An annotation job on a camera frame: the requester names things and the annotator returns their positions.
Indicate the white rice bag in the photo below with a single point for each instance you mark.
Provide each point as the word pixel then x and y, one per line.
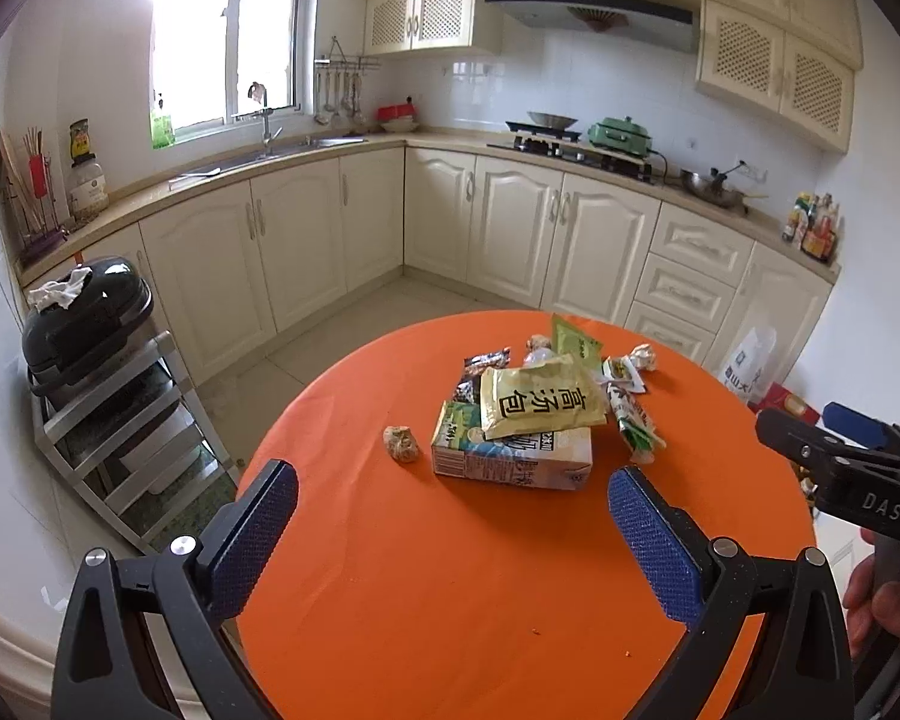
pixel 750 360

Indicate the metal shelf rack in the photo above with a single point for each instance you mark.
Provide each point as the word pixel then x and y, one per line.
pixel 120 495

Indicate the hanging utensil rack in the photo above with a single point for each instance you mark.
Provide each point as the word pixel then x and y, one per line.
pixel 337 90

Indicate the folding fan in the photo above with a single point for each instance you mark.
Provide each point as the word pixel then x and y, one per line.
pixel 591 19

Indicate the red bag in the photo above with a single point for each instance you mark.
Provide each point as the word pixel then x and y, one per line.
pixel 784 401

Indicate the beige kitchen countertop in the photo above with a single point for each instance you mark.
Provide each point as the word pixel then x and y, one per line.
pixel 157 191

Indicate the black grill appliance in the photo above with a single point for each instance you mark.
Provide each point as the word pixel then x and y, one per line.
pixel 90 322

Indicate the clear plastic jelly cup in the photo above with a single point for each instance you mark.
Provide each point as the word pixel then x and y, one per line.
pixel 538 351

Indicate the green foil packet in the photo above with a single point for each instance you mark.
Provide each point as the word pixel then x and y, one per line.
pixel 574 341

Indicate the green dish soap bottle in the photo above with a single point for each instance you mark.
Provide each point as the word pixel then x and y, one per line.
pixel 162 131

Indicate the metal faucet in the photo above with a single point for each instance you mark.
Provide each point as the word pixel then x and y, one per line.
pixel 267 127

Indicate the green and white wrapper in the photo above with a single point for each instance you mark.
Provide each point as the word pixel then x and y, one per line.
pixel 630 420

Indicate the person's right hand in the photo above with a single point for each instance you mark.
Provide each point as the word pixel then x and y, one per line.
pixel 889 607

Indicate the gas stove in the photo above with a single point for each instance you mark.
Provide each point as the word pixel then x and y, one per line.
pixel 570 150

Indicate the dark snack wrapper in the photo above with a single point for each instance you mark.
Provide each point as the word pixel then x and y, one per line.
pixel 487 360

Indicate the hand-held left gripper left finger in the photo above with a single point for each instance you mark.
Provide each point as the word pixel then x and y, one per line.
pixel 259 532

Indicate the purple rack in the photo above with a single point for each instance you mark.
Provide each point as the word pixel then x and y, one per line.
pixel 45 244

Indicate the steel wok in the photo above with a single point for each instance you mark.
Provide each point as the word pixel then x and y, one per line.
pixel 551 120

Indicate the steel sink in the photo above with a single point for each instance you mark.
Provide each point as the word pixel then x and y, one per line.
pixel 322 141

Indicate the yellow-green soup packet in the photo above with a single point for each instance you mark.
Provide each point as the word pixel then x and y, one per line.
pixel 540 397

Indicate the white snack packet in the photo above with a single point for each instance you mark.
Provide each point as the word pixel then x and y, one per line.
pixel 621 373

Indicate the green electric cooker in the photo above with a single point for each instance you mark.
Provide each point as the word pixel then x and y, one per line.
pixel 619 136

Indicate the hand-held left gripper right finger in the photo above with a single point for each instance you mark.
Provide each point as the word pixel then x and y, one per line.
pixel 652 547

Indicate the range hood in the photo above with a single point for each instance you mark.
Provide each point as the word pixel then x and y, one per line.
pixel 592 7

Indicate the cream drawer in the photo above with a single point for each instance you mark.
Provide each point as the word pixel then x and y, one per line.
pixel 701 244
pixel 671 334
pixel 686 292

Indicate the brown crumpled paper ball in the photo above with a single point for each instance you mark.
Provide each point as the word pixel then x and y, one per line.
pixel 401 444

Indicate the window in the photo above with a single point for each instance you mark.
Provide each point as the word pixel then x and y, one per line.
pixel 195 30

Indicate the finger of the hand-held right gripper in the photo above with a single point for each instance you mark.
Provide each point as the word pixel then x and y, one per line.
pixel 802 442
pixel 859 424

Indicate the white wall socket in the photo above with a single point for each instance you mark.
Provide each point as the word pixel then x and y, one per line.
pixel 754 172

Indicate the crumpled white paper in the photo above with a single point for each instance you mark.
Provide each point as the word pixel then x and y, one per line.
pixel 643 357

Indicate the milk carton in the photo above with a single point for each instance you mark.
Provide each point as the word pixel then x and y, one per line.
pixel 510 461

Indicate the yellow label bottle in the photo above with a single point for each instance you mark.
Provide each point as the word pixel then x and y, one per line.
pixel 80 141

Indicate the red pot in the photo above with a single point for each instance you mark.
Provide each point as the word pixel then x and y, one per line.
pixel 397 114

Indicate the round orange table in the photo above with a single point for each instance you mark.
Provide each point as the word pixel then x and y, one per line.
pixel 420 577

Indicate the glass jar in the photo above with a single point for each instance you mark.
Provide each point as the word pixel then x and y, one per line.
pixel 88 191

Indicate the row of cream base cabinets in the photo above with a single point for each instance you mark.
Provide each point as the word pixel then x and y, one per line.
pixel 292 240

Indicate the group of condiment bottles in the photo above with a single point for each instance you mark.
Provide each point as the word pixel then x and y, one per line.
pixel 817 236

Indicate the white crumpled cloth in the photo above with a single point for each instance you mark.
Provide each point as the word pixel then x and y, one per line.
pixel 56 291

